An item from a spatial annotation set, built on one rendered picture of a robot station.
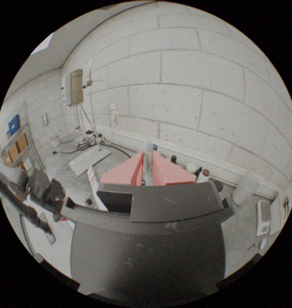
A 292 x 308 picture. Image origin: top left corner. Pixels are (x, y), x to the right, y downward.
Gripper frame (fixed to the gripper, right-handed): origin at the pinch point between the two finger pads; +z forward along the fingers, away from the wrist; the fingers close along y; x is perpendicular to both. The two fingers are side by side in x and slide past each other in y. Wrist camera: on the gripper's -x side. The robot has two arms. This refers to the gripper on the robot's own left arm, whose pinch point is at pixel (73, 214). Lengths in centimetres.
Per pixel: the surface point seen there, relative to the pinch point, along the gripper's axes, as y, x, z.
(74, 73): 38, -37, -40
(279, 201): -87, -73, 30
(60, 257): -16.5, 24.1, -4.6
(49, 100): 230, 24, -86
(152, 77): 23, -69, -13
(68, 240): -7.9, 13.9, 0.4
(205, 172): -16, -52, 22
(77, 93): 38, -33, -27
